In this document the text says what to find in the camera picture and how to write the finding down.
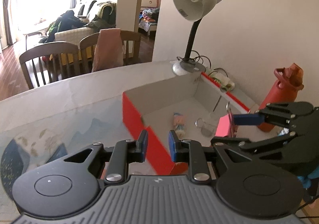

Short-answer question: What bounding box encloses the blue gloved hand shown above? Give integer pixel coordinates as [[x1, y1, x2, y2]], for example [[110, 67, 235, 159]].
[[297, 167, 319, 189]]

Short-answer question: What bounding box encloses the pink towel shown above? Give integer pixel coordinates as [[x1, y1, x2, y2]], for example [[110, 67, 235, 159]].
[[92, 28, 124, 72]]

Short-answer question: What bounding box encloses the wooden chair with towel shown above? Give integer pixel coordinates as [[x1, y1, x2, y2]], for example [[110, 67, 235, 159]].
[[80, 30, 141, 73]]

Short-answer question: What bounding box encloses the beige sofa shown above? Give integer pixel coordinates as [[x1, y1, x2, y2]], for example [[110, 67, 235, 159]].
[[39, 0, 117, 48]]

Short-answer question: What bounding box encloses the clear glass cup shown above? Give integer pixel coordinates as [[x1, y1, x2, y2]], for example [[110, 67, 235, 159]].
[[195, 115, 220, 138]]

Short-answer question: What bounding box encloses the red cardboard box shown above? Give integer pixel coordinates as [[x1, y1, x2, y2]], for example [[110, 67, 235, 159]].
[[122, 73, 255, 175]]

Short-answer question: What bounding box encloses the red water bottle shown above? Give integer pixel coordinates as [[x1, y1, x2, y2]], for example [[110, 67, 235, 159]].
[[257, 62, 305, 132]]

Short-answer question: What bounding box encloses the pink binder clip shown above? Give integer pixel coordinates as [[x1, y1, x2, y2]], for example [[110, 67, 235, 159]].
[[215, 102, 237, 138]]

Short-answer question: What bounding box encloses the grey desk lamp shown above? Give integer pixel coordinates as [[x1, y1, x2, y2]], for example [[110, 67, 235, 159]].
[[172, 0, 222, 76]]

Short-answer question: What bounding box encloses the blue landscape table mat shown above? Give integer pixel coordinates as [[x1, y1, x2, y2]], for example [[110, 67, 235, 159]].
[[1, 101, 132, 203]]

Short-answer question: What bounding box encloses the dark wooden chair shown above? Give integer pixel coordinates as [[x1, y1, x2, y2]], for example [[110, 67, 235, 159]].
[[19, 41, 81, 89]]

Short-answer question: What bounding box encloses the pink doll keychain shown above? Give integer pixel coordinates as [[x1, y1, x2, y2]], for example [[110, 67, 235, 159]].
[[173, 112, 185, 139]]

